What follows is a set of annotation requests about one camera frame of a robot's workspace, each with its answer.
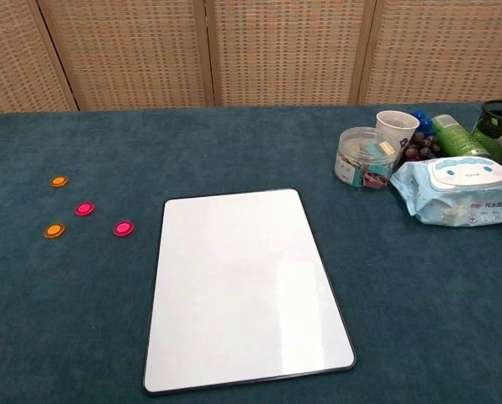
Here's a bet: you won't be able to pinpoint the green drink can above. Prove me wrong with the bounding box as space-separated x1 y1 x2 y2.
431 114 494 159

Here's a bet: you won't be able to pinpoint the woven folding screen panel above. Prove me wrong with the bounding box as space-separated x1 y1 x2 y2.
205 0 378 107
357 0 502 105
0 0 80 115
35 0 215 111

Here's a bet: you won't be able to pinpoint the clear jar of binder clips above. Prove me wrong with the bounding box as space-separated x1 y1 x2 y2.
333 126 403 191

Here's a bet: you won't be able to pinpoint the white paper cup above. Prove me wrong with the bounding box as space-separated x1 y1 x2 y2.
375 110 420 155

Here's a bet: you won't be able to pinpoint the black mesh pen holder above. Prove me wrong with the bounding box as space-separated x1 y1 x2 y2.
471 99 502 163

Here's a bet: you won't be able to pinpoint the white magnetic board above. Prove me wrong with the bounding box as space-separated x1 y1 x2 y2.
142 188 357 397

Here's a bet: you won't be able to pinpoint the teal tablecloth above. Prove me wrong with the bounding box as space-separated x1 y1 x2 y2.
0 100 502 404

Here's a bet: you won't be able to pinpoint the blue plastic balls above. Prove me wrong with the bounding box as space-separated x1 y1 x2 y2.
410 109 435 136

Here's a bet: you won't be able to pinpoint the light blue wet wipes pack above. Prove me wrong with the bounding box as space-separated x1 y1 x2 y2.
388 155 502 228

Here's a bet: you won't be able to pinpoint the bunch of dark grapes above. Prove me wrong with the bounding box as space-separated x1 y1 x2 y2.
401 131 441 162

